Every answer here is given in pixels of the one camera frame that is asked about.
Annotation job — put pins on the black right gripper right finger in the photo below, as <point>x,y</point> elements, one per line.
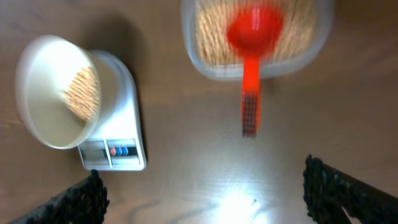
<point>332,196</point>

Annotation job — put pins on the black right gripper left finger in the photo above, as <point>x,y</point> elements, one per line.
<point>83,203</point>

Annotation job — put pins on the red plastic measuring scoop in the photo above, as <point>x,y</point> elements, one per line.
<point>254,34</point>

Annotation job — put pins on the white digital kitchen scale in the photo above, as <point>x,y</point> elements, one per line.
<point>118,144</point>

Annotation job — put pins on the yellow soybeans in bowl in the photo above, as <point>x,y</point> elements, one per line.
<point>82,95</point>

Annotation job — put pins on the cream round bowl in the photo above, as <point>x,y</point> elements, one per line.
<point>46,67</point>

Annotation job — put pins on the clear plastic bean container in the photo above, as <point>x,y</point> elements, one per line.
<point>284,35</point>

